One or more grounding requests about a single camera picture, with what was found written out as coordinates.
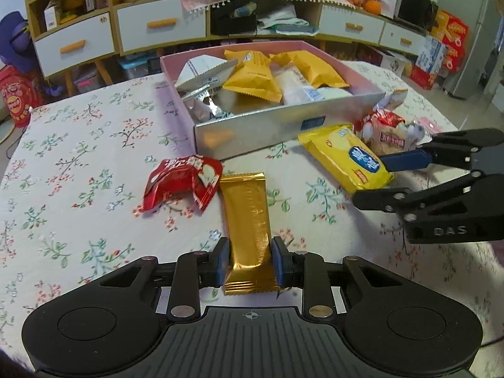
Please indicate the white triangular bag in box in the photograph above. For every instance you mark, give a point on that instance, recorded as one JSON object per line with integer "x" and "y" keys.
{"x": 205, "y": 70}

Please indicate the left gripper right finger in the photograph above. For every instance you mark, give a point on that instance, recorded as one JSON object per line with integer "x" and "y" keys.
{"x": 288, "y": 266}

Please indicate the red white rice cracker pack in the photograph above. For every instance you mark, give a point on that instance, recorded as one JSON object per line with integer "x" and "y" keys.
{"x": 385, "y": 132}

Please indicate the orange fruit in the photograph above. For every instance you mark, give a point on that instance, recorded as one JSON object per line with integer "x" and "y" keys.
{"x": 372, "y": 6}

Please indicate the black microwave oven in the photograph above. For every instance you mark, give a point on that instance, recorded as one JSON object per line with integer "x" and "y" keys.
{"x": 419, "y": 14}

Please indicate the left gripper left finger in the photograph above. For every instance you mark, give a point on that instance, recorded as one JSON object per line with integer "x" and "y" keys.
{"x": 213, "y": 266}

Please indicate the yellow blue-label snack pack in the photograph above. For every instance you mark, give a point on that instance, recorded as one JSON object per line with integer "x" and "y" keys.
{"x": 346, "y": 157}

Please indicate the yellow snack pack left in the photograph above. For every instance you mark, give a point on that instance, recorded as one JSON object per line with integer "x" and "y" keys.
{"x": 252, "y": 76}

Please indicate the wooden white drawer cabinet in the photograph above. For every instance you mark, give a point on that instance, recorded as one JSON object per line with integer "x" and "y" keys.
{"x": 125, "y": 28}

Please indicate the yellow snack pack right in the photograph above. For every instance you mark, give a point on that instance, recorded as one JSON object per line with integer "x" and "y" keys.
{"x": 317, "y": 71}

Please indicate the red cylindrical snack tub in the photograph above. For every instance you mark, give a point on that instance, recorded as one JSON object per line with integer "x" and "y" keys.
{"x": 20, "y": 93}

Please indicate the purple hat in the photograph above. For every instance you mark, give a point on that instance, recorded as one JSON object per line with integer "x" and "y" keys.
{"x": 17, "y": 48}

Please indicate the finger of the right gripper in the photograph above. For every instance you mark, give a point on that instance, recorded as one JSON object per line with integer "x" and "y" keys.
{"x": 406, "y": 161}
{"x": 383, "y": 200}

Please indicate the red foil snack packet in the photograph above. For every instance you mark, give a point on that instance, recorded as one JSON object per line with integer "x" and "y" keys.
{"x": 195, "y": 174}

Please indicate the white orange-edged snack packet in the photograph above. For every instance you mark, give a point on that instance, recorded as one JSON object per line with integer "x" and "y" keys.
{"x": 392, "y": 101}

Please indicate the clear white cake snack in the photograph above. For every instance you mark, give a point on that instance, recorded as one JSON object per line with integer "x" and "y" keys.
{"x": 294, "y": 87}

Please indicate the gold foil snack bar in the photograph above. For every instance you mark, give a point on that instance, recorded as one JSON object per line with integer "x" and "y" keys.
{"x": 249, "y": 232}

